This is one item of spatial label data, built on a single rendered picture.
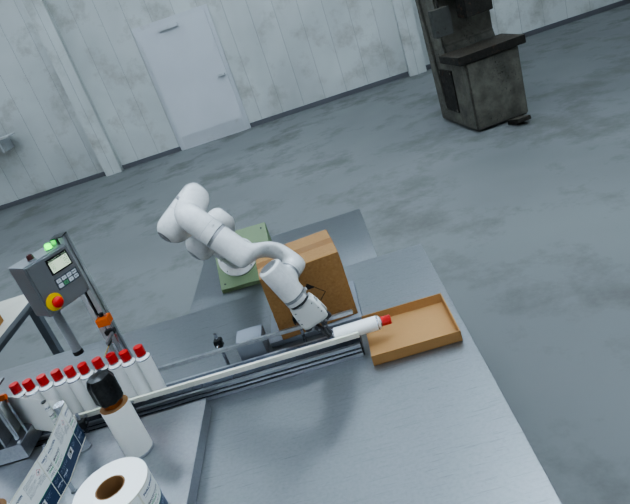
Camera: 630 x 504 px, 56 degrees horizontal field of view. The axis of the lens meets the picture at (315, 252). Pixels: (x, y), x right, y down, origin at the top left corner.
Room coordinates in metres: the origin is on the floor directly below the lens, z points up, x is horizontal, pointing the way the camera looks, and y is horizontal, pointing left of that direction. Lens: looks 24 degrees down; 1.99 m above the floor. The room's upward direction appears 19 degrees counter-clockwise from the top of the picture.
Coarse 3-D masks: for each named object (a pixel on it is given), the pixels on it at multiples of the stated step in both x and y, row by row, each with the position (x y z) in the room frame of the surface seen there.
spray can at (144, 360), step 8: (136, 352) 1.78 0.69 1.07; (144, 352) 1.79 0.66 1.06; (136, 360) 1.78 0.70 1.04; (144, 360) 1.77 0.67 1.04; (152, 360) 1.79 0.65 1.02; (144, 368) 1.77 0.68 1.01; (152, 368) 1.78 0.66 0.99; (144, 376) 1.78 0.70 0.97; (152, 376) 1.77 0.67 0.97; (160, 376) 1.79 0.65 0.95; (152, 384) 1.77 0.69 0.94; (160, 384) 1.78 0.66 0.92
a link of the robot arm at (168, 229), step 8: (176, 200) 2.00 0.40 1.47; (168, 208) 2.00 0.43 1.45; (168, 216) 1.97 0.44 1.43; (160, 224) 1.97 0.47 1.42; (168, 224) 1.95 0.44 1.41; (176, 224) 1.95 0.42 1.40; (160, 232) 1.96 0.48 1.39; (168, 232) 1.94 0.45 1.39; (176, 232) 1.95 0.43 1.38; (184, 232) 1.97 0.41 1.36; (168, 240) 1.96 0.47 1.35; (176, 240) 1.96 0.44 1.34; (184, 240) 2.01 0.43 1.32; (192, 240) 2.21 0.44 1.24; (192, 248) 2.25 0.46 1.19; (200, 248) 2.22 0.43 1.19; (208, 248) 2.24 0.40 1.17; (200, 256) 2.25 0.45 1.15; (208, 256) 2.27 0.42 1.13
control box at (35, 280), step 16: (48, 256) 1.87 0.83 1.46; (16, 272) 1.84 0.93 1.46; (32, 272) 1.82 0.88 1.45; (48, 272) 1.85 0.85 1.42; (64, 272) 1.89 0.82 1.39; (32, 288) 1.81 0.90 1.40; (48, 288) 1.83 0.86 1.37; (64, 288) 1.87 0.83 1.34; (80, 288) 1.90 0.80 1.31; (32, 304) 1.85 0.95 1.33; (48, 304) 1.81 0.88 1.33; (64, 304) 1.85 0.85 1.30
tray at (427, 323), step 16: (416, 304) 1.84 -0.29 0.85; (432, 304) 1.83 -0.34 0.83; (400, 320) 1.80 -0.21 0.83; (416, 320) 1.77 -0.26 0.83; (432, 320) 1.74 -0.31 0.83; (448, 320) 1.70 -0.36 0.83; (368, 336) 1.77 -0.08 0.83; (384, 336) 1.74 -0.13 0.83; (400, 336) 1.71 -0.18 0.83; (416, 336) 1.68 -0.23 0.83; (432, 336) 1.65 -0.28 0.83; (448, 336) 1.58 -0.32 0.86; (384, 352) 1.60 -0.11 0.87; (400, 352) 1.59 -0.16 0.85; (416, 352) 1.59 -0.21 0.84
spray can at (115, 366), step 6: (108, 354) 1.81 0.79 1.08; (114, 354) 1.80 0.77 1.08; (108, 360) 1.79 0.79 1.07; (114, 360) 1.80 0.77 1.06; (120, 360) 1.82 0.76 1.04; (114, 366) 1.79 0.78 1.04; (120, 366) 1.79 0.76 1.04; (114, 372) 1.78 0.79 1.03; (120, 372) 1.79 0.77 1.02; (120, 378) 1.78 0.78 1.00; (126, 378) 1.79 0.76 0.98; (120, 384) 1.79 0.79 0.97; (126, 384) 1.79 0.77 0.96; (126, 390) 1.78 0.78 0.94; (132, 390) 1.79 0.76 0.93; (132, 396) 1.79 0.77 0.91
